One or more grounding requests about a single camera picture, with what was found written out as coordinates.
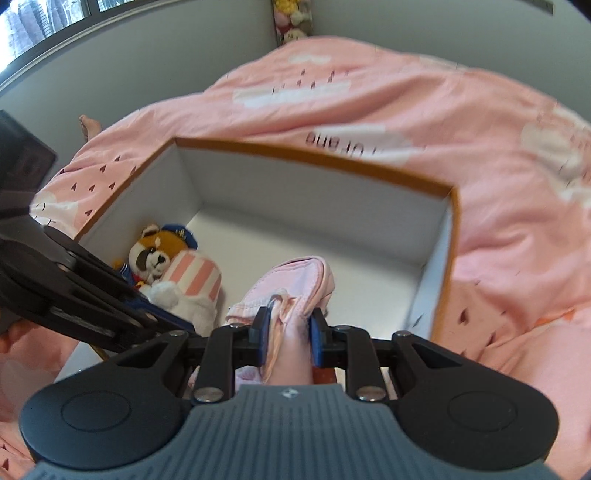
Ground person's foot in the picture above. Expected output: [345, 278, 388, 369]
[78, 114, 104, 142]

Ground pink fabric pouch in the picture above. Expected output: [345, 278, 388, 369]
[187, 256, 335, 386]

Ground window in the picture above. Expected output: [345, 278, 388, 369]
[0, 0, 155, 72]

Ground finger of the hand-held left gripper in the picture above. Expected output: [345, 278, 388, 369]
[46, 228, 154, 320]
[27, 295, 191, 354]

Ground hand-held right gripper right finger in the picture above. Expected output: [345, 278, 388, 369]
[309, 308, 462, 402]

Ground pink printed blanket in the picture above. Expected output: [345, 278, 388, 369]
[0, 37, 591, 480]

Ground orange cardboard box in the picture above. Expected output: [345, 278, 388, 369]
[53, 136, 462, 384]

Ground red panda plush toy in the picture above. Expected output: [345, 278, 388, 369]
[113, 224, 225, 337]

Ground hanging stuffed toys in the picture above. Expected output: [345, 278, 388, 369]
[271, 0, 315, 45]

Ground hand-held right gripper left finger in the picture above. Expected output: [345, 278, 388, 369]
[115, 307, 272, 405]

